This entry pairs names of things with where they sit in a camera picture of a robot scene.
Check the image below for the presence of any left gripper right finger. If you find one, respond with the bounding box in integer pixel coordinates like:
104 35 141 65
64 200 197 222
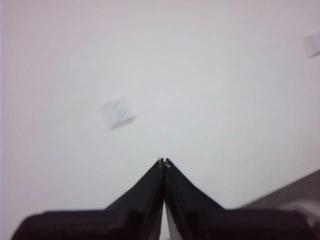
164 157 319 240

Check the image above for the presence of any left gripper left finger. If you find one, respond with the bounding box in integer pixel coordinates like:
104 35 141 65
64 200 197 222
11 157 165 240

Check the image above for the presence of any white wall socket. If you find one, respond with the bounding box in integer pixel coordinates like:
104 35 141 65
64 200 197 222
99 93 138 131

